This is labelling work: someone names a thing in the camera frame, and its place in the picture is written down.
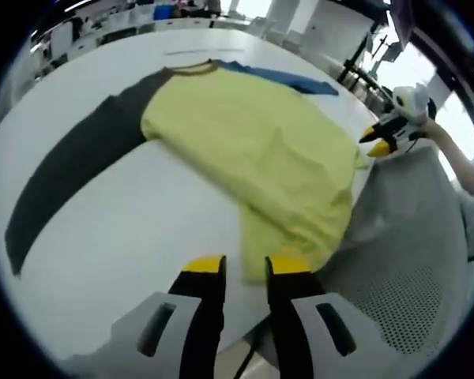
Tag white table cable cover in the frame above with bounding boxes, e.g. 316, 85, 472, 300
164, 46, 246, 56

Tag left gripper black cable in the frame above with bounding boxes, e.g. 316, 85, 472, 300
232, 337, 261, 379

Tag black display stand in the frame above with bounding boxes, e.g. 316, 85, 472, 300
340, 31, 400, 94

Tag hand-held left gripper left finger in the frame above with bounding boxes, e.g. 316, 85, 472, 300
61, 254, 227, 379

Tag yellow blue grey garment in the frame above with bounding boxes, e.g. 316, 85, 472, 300
4, 58, 371, 283

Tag white cabinet row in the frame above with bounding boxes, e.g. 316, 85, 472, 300
31, 11, 222, 76

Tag large dark display screen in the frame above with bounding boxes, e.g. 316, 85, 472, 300
389, 0, 418, 44

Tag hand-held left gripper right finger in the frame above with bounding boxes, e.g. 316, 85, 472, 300
264, 255, 418, 379

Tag grey mesh office chair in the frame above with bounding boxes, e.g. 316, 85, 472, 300
243, 145, 474, 379

